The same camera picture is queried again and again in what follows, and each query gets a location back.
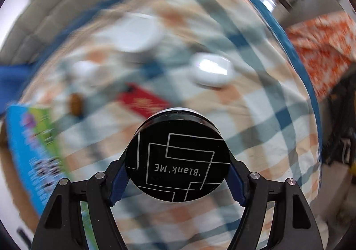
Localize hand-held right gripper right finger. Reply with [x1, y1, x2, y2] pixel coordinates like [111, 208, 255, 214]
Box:
[227, 152, 324, 250]

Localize brown cardboard box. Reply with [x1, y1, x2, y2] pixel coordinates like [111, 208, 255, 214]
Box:
[0, 104, 95, 250]

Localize small white round object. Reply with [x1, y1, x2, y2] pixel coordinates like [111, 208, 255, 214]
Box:
[69, 61, 101, 84]

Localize dark bag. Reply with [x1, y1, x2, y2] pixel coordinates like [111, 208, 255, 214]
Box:
[323, 72, 356, 174]

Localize red packet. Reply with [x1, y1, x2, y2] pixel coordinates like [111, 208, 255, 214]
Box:
[117, 83, 174, 123]

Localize small brown object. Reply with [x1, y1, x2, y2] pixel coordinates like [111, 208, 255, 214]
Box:
[69, 93, 84, 116]

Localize plaid blanket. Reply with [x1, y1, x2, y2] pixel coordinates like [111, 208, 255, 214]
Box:
[0, 0, 323, 250]

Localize orange patterned cloth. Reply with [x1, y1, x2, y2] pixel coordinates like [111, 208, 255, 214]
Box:
[286, 12, 356, 101]

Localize white round jar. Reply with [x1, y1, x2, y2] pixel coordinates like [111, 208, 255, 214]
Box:
[110, 13, 162, 53]

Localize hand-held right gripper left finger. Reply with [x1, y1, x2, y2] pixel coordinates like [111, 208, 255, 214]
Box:
[33, 152, 134, 250]

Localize white rounded case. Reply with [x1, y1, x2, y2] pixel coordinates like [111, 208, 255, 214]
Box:
[189, 52, 235, 88]

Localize grey sofa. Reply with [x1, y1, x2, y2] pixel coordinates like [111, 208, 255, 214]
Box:
[0, 0, 109, 57]

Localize black round tin lid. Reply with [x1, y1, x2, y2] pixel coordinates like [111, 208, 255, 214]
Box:
[124, 107, 231, 203]

